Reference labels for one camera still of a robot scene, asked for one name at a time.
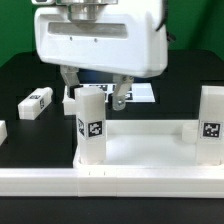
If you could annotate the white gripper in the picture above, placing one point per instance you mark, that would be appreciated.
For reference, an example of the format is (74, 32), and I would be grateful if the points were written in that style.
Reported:
(125, 37)

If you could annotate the white desk top tray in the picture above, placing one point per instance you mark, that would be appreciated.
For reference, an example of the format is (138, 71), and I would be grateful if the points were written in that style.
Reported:
(149, 144)

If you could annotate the white block left edge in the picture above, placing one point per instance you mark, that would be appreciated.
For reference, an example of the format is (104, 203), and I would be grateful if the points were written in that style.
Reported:
(3, 131)

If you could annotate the white marker base plate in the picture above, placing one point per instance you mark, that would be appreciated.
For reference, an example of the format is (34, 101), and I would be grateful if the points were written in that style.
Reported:
(139, 92)

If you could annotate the white front rail fence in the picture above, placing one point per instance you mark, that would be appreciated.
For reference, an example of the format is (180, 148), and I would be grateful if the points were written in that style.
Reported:
(191, 182)

